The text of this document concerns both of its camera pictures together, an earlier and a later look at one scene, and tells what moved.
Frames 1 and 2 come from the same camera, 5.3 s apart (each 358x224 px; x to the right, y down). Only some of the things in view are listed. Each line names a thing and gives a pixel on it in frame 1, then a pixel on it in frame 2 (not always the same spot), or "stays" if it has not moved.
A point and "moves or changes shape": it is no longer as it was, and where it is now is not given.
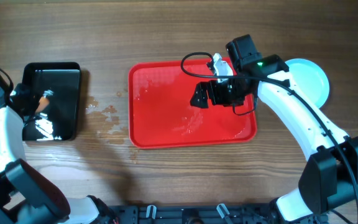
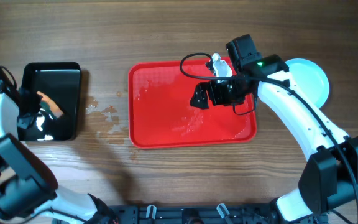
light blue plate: x=310 y=79 stays
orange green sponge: x=43 y=103 moves or changes shape
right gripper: x=210 y=94 stays
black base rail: x=197 y=214 stays
